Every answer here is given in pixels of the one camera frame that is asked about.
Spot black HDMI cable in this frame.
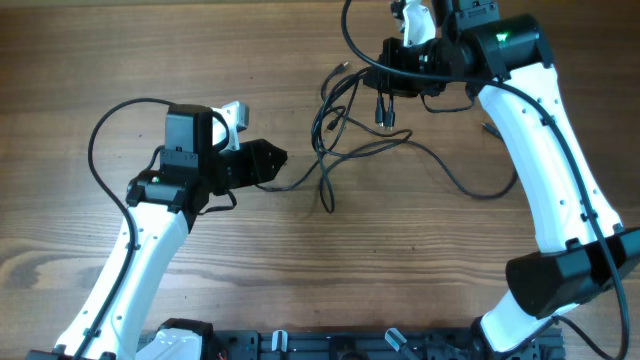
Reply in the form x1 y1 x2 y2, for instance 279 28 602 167
254 67 414 215

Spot right camera black cable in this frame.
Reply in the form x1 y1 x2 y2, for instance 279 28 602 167
340 0 630 360

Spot camera black cable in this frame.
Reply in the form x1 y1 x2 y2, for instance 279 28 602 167
72 97 176 360
340 0 630 360

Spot left camera black cable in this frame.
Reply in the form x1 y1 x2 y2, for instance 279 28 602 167
72 97 176 360

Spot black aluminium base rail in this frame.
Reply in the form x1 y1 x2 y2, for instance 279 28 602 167
139 327 566 360

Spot black USB cable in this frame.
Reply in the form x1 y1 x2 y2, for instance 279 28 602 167
344 114 519 201

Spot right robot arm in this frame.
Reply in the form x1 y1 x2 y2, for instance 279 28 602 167
370 1 639 359

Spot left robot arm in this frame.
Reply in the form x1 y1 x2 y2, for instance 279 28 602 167
27 102 287 359

